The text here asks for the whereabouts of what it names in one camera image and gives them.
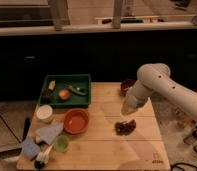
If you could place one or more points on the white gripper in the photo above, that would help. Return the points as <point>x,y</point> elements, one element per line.
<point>133,101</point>

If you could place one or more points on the dark grape bunch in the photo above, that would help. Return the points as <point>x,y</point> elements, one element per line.
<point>125,128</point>

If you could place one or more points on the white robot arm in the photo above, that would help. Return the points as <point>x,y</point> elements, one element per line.
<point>156,78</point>

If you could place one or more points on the dark brown bowl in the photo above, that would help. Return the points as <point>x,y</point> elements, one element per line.
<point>125,85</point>

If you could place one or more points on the red bowl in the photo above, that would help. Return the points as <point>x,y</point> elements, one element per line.
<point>76,121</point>

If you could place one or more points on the green cucumber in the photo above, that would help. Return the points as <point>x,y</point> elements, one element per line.
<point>78,90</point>

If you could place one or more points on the green plastic tray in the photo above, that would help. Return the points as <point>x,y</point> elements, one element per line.
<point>78,85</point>

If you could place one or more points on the red apple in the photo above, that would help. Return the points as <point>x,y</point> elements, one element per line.
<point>64,94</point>

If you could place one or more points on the yellow banana piece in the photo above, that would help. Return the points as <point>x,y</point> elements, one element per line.
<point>51,85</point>

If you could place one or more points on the green cup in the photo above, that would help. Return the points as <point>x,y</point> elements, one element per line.
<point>61,143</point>

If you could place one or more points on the dark round fruit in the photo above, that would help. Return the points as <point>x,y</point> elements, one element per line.
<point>47,94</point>

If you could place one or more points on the white cup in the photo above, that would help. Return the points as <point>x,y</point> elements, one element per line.
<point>45,113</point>

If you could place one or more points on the grey cloth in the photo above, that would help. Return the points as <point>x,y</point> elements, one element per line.
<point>50,132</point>

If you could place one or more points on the white dish brush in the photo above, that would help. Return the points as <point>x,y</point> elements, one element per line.
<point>42,158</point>

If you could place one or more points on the blue sponge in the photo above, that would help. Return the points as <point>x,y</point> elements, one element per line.
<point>30,148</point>

